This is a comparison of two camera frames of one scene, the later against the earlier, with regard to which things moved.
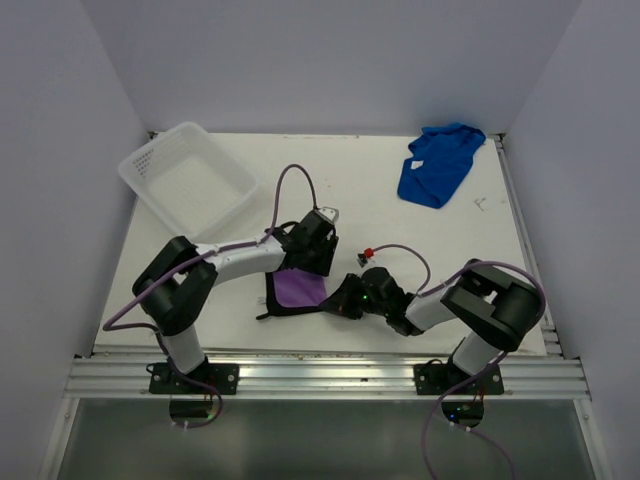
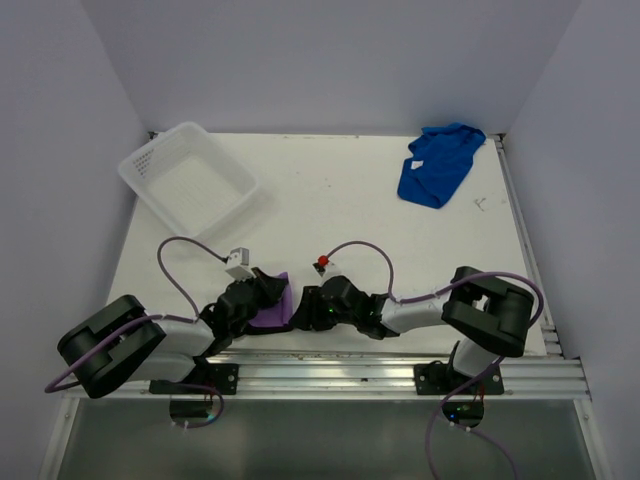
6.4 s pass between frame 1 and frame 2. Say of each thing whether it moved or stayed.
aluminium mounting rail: stayed
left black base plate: stayed
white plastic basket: stayed
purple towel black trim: moved
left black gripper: moved
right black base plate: stayed
